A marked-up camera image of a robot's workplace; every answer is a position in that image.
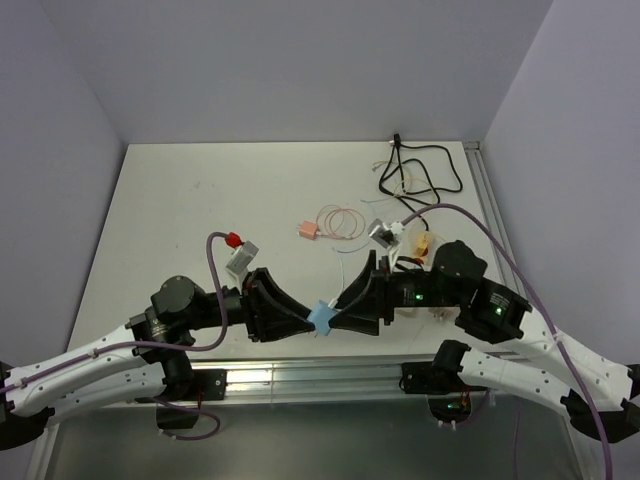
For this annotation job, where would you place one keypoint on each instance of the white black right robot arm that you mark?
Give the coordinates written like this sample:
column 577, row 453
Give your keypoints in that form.
column 593, row 393

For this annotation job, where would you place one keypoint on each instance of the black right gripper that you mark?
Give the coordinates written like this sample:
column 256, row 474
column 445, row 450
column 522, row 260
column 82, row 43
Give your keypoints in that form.
column 370, row 295

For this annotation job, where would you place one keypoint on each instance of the aluminium rail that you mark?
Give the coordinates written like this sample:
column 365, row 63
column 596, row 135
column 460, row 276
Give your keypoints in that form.
column 588, row 455
column 284, row 381

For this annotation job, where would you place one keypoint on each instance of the aluminium right side rail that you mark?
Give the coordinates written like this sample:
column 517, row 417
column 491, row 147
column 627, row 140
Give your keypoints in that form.
column 588, row 455

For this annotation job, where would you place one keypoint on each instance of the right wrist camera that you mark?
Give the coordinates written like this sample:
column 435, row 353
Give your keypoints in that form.
column 389, row 236

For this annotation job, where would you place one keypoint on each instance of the blue charger plug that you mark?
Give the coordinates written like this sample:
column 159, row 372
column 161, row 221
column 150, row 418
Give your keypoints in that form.
column 321, row 315

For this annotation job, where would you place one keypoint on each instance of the yellow charger plug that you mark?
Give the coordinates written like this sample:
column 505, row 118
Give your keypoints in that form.
column 422, row 244

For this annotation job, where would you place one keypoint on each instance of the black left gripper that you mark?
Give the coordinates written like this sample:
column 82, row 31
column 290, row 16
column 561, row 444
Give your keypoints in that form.
column 270, row 313

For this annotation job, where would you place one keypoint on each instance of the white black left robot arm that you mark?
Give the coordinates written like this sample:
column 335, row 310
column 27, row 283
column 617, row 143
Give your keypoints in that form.
column 145, row 359

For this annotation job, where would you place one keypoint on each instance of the pink cube socket adapter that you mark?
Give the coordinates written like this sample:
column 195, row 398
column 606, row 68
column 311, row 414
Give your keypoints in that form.
column 444, row 313

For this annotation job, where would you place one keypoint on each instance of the aluminium front rail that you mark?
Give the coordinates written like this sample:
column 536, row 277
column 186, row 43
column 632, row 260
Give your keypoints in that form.
column 284, row 381

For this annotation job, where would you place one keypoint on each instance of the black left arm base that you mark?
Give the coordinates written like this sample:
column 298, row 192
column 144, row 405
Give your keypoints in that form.
column 179, row 406

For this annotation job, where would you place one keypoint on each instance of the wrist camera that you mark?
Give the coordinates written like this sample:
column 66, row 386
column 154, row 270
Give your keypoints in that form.
column 389, row 236
column 244, row 252

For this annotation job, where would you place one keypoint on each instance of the beige red power strip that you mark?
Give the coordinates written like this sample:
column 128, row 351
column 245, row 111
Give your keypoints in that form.
column 412, row 312

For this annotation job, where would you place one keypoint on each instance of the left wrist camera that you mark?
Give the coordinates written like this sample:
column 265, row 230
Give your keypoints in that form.
column 244, row 252

